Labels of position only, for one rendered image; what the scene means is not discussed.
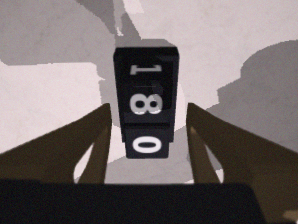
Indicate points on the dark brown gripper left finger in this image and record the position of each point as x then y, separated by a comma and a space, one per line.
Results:
52, 157

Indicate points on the black calendar cube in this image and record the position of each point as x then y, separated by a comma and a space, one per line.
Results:
146, 92
147, 140

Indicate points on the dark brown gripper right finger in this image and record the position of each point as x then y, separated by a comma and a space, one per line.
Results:
270, 169

